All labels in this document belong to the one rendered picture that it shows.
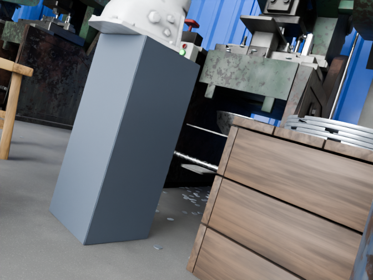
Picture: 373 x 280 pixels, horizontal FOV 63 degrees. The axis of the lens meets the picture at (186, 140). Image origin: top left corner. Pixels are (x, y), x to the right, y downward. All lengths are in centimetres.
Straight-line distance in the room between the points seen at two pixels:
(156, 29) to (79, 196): 40
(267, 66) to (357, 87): 141
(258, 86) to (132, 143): 70
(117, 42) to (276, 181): 45
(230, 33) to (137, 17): 232
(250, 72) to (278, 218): 78
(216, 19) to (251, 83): 190
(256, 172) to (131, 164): 27
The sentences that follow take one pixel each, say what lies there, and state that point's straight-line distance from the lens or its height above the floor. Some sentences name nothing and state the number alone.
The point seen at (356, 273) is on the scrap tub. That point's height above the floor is 24.
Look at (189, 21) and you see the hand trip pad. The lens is 146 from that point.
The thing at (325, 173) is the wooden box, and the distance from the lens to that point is 58.
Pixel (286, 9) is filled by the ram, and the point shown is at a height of 90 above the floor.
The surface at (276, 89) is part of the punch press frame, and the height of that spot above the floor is 53.
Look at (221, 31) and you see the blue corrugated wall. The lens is 305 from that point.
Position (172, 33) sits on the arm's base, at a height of 49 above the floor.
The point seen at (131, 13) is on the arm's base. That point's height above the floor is 48.
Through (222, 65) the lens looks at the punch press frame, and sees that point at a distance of 133.
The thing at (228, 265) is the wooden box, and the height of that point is 6.
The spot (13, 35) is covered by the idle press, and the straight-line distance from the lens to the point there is 262.
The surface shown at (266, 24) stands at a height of 77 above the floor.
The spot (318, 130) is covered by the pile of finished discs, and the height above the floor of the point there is 37.
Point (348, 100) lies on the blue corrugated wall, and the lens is 257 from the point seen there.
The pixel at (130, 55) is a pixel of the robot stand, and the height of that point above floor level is 40.
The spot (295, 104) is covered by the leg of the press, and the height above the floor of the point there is 48.
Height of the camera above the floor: 30
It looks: 3 degrees down
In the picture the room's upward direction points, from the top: 17 degrees clockwise
